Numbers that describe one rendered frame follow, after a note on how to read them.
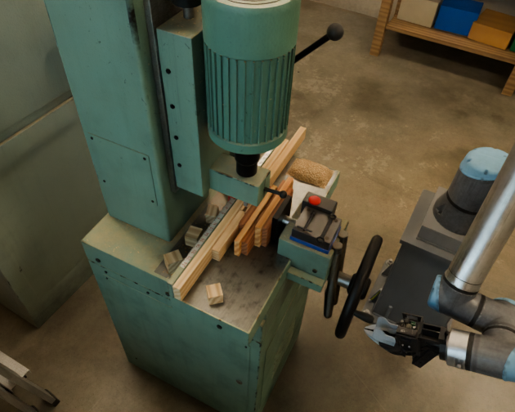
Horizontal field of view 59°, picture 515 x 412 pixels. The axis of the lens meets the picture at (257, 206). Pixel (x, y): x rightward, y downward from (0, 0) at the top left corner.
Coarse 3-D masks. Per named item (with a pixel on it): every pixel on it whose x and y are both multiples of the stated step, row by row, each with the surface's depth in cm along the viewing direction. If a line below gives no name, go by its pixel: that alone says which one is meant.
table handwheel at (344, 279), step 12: (372, 240) 114; (372, 252) 110; (360, 264) 109; (372, 264) 109; (348, 276) 120; (360, 276) 107; (348, 288) 119; (360, 288) 107; (348, 300) 107; (348, 312) 108; (348, 324) 110; (336, 336) 116
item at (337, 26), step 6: (336, 24) 91; (330, 30) 91; (336, 30) 91; (342, 30) 91; (324, 36) 94; (330, 36) 92; (336, 36) 91; (342, 36) 92; (318, 42) 95; (324, 42) 94; (306, 48) 97; (312, 48) 96; (300, 54) 99; (306, 54) 98; (294, 60) 100
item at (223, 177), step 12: (228, 156) 114; (216, 168) 111; (228, 168) 111; (264, 168) 112; (216, 180) 113; (228, 180) 111; (240, 180) 109; (252, 180) 109; (264, 180) 110; (228, 192) 114; (240, 192) 112; (252, 192) 110; (264, 192) 113; (252, 204) 113
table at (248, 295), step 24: (288, 168) 137; (312, 192) 131; (216, 264) 113; (240, 264) 113; (264, 264) 113; (288, 264) 114; (192, 288) 108; (240, 288) 108; (264, 288) 108; (312, 288) 115; (192, 312) 107; (216, 312) 104; (240, 312) 104; (264, 312) 108; (240, 336) 103
